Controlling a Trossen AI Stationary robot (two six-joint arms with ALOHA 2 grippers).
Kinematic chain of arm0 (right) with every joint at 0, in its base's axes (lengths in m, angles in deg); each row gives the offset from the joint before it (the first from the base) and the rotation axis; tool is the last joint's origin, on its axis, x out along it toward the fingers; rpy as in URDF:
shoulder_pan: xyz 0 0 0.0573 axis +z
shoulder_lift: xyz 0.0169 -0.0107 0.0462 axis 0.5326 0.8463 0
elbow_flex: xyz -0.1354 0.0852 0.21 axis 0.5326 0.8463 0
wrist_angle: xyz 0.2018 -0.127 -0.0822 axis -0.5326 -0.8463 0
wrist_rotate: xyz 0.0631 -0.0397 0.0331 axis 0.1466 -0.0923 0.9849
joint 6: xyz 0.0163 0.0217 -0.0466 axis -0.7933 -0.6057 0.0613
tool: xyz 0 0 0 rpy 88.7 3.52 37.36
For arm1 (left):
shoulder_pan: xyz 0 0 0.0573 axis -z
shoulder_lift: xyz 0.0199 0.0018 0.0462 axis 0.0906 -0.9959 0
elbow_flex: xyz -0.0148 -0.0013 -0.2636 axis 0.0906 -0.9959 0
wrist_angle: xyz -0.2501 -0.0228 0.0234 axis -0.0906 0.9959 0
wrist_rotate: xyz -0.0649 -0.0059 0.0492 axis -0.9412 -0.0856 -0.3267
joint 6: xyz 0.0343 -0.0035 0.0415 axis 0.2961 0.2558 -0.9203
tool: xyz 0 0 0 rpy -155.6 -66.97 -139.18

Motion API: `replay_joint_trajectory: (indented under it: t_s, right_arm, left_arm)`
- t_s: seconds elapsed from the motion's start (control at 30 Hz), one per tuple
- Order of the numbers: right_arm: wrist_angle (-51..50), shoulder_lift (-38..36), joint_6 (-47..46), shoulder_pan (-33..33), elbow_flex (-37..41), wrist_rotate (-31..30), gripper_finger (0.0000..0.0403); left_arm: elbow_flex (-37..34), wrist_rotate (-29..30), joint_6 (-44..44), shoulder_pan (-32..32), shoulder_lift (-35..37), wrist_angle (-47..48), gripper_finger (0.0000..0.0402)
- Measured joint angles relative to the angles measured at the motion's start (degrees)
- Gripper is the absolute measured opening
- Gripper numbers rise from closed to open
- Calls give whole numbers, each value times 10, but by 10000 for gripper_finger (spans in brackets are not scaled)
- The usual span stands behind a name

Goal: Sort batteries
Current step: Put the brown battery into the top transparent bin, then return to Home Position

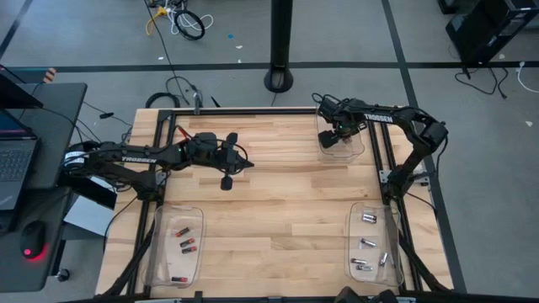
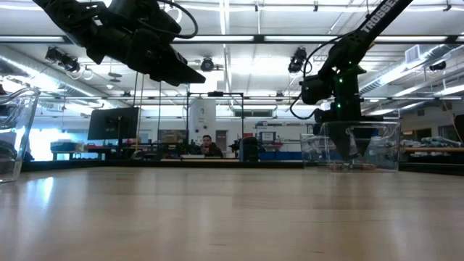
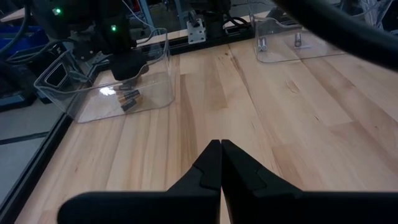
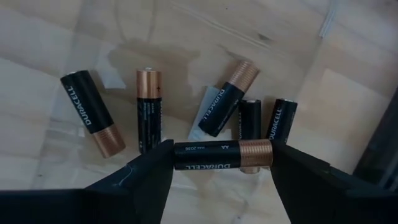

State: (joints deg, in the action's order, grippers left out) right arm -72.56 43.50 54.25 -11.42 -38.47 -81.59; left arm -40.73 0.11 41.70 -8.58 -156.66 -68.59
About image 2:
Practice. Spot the black rounded chair back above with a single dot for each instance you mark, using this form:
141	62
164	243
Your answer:
249	150

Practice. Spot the black ceiling fixture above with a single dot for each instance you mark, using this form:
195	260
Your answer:
298	59
438	66
207	65
61	58

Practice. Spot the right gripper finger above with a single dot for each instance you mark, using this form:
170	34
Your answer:
359	137
340	139

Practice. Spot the black display monitor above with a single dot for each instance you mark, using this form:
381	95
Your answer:
112	124

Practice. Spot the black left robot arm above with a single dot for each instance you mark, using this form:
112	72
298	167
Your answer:
65	18

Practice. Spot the black overhead crossbar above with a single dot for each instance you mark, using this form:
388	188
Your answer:
235	42

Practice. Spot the black aluminium table frame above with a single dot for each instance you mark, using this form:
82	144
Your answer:
108	164

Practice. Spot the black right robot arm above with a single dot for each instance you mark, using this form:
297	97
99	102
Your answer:
362	32

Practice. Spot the white framed sign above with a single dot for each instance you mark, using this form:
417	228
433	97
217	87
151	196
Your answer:
267	136

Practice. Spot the person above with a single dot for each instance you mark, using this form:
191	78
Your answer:
210	149

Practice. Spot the wooden workbench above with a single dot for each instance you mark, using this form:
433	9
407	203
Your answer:
435	149

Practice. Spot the clear plastic bin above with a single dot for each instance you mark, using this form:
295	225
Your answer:
388	152
18	145

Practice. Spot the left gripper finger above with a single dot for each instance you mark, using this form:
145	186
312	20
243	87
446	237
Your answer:
174	65
177	81

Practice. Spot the blue storage bin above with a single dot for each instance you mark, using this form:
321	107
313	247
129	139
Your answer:
63	146

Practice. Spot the white cylindrical column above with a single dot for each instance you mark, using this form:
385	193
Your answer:
202	119

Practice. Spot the thin black gantry frame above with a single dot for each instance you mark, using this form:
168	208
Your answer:
215	94

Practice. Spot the blue crate row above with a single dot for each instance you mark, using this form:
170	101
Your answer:
281	156

